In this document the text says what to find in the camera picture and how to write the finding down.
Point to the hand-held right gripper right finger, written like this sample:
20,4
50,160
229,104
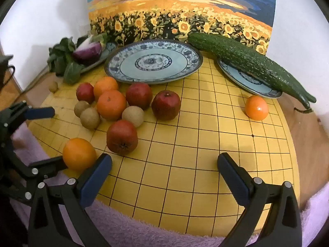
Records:
231,177

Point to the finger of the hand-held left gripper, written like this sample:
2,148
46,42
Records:
48,167
39,113

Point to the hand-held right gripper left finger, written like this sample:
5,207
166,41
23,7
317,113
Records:
99,175

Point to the orange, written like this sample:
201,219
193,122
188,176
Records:
105,86
79,154
257,107
111,104

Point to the round tan longan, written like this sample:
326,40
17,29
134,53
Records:
90,118
81,108
53,86
133,116

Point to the orange-red apple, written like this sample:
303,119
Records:
122,137

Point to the dark red apple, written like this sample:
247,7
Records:
85,92
165,105
138,95

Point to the large blue patterned plate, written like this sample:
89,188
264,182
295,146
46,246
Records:
154,63

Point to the yellow go board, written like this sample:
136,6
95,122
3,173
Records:
192,146

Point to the dark leafy greens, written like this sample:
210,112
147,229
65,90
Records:
70,72

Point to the purple towel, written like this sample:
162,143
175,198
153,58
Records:
123,229

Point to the halved red onion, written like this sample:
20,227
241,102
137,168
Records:
88,51

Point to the pale green leafy stalk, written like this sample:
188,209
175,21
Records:
99,38

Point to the green cucumber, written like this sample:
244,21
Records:
244,56

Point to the sunflower field painting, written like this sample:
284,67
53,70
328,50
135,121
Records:
180,5

